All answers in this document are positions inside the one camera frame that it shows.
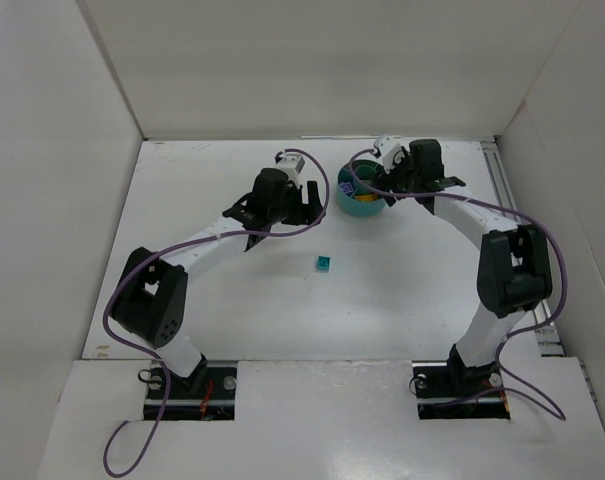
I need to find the purple square lego brick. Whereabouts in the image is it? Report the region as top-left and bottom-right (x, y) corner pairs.
(339, 182), (355, 196)

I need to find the purple cable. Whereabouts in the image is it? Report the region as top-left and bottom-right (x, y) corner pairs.
(348, 147), (568, 422)
(103, 147), (330, 476)

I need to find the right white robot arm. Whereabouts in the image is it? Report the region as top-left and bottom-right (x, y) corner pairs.
(373, 135), (553, 398)

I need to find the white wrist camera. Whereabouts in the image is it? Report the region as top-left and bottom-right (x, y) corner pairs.
(275, 152), (305, 186)
(373, 134), (409, 170)

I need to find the aluminium rail right side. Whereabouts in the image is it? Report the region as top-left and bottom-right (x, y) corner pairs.
(458, 142), (568, 367)

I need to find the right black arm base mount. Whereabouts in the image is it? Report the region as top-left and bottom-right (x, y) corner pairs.
(408, 347), (510, 420)

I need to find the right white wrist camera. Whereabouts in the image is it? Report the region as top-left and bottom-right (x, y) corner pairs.
(373, 134), (409, 170)

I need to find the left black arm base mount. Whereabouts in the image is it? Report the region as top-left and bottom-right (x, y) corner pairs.
(138, 361), (238, 421)

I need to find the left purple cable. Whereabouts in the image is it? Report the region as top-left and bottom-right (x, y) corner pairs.
(103, 147), (330, 476)

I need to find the teal round divided container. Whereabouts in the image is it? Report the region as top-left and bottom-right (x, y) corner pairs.
(336, 159), (386, 218)

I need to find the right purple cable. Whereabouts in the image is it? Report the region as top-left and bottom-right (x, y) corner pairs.
(348, 147), (568, 422)

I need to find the small teal lego brick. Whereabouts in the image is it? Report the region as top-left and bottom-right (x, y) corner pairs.
(316, 256), (331, 272)

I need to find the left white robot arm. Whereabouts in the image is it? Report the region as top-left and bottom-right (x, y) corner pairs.
(106, 167), (325, 393)

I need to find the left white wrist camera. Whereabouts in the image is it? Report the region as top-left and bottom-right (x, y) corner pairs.
(275, 152), (305, 186)

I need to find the yellow arched lego brick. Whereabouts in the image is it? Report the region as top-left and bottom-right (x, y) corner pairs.
(355, 194), (379, 203)

